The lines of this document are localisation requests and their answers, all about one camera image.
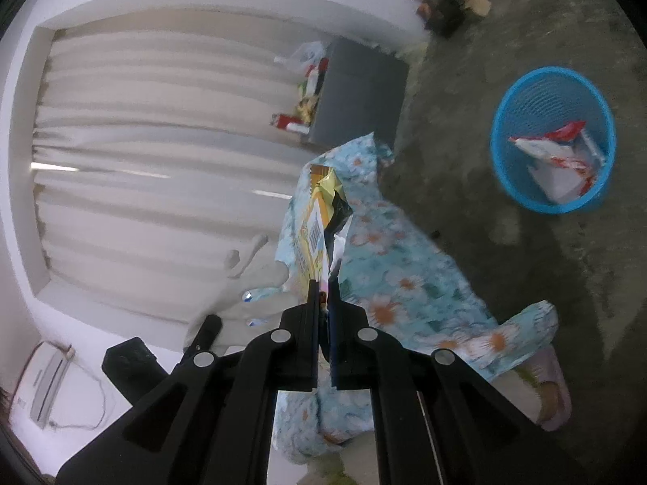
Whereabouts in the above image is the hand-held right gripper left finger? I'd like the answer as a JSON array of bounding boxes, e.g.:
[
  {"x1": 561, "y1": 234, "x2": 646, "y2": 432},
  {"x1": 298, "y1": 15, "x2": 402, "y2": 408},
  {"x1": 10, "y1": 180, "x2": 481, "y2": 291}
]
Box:
[{"x1": 55, "y1": 279, "x2": 321, "y2": 485}]

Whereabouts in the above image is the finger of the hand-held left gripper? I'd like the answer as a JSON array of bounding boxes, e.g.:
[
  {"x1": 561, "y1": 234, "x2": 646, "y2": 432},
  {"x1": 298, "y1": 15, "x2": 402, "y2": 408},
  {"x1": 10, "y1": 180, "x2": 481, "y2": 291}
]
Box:
[{"x1": 184, "y1": 314, "x2": 224, "y2": 359}]

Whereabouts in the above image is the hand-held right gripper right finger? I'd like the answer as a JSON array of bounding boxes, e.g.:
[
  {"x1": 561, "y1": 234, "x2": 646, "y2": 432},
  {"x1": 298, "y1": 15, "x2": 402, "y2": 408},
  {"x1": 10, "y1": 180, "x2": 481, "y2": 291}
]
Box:
[{"x1": 328, "y1": 278, "x2": 587, "y2": 485}]

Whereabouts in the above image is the yellow snack packet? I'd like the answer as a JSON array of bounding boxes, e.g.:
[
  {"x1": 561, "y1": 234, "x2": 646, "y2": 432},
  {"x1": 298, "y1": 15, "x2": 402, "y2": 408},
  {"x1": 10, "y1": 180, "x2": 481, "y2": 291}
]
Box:
[{"x1": 293, "y1": 164, "x2": 355, "y2": 284}]

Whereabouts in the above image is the red white snack packet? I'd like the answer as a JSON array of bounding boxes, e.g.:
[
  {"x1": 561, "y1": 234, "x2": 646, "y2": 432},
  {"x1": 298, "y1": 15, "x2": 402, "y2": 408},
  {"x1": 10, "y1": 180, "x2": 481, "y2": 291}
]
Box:
[{"x1": 508, "y1": 120, "x2": 606, "y2": 198}]

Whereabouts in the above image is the blue mesh waste basket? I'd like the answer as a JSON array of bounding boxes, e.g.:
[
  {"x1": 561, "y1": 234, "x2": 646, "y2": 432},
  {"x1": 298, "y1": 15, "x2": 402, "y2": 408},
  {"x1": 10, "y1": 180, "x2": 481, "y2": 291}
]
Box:
[{"x1": 490, "y1": 67, "x2": 616, "y2": 213}]

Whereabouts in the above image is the floral blue tablecloth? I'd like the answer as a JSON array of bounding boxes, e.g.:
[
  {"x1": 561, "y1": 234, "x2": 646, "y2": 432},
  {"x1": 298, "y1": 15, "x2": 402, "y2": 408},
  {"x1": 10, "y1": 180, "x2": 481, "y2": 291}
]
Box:
[{"x1": 273, "y1": 131, "x2": 559, "y2": 466}]

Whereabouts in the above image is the beige curtain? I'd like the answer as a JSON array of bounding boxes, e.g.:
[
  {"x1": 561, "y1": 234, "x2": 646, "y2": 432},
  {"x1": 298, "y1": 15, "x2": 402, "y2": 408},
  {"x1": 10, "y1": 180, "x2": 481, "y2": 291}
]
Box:
[
  {"x1": 31, "y1": 162, "x2": 304, "y2": 325},
  {"x1": 31, "y1": 7, "x2": 420, "y2": 177}
]

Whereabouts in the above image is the pale pink slipper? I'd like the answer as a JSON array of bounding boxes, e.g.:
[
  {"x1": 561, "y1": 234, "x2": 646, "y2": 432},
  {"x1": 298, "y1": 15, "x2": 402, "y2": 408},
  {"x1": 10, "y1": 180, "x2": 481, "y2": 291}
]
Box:
[{"x1": 526, "y1": 348, "x2": 573, "y2": 431}]

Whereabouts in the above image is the red thermos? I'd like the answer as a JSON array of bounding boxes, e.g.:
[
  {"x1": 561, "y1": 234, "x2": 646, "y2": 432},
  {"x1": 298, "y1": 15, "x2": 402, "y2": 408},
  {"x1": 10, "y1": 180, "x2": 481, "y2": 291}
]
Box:
[{"x1": 270, "y1": 112, "x2": 304, "y2": 133}]

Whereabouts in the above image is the pile of yellow snacks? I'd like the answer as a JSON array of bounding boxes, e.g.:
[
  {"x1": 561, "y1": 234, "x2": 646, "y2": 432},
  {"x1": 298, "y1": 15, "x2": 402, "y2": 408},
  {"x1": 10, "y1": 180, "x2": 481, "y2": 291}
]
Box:
[{"x1": 296, "y1": 81, "x2": 320, "y2": 122}]

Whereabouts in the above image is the grey cabinet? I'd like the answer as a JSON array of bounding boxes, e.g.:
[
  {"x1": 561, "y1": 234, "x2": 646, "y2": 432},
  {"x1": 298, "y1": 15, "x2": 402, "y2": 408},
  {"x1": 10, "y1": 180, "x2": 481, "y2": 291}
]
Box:
[{"x1": 308, "y1": 36, "x2": 409, "y2": 150}]

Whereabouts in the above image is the clear plastic bag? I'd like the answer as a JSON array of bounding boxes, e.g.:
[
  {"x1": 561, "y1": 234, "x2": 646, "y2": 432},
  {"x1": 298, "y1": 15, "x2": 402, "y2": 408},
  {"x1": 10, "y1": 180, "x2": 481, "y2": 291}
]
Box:
[{"x1": 275, "y1": 40, "x2": 327, "y2": 74}]

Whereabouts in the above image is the white wall appliance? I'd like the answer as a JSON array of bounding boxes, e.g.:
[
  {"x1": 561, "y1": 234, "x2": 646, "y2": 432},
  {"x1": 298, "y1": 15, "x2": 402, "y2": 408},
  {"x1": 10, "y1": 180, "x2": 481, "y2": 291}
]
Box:
[{"x1": 17, "y1": 341, "x2": 72, "y2": 428}]

